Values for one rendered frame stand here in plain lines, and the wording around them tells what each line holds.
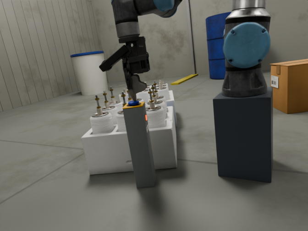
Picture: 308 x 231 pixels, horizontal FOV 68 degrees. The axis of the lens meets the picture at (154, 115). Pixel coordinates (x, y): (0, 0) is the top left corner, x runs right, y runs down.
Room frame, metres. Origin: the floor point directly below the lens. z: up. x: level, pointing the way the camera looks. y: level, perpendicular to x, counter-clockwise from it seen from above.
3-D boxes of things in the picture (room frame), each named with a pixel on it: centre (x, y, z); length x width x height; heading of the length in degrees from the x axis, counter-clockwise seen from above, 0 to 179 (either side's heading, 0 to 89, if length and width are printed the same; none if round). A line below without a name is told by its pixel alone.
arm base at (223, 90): (0.80, -0.33, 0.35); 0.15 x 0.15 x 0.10
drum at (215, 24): (3.43, -1.20, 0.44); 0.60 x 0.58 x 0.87; 150
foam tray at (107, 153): (1.09, 0.10, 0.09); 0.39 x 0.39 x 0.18; 83
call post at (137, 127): (0.80, 0.06, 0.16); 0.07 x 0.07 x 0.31; 83
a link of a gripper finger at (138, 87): (0.78, 0.04, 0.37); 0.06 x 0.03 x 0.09; 83
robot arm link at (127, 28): (0.80, 0.04, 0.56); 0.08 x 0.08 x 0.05
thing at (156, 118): (0.96, 0.00, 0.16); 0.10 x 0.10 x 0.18
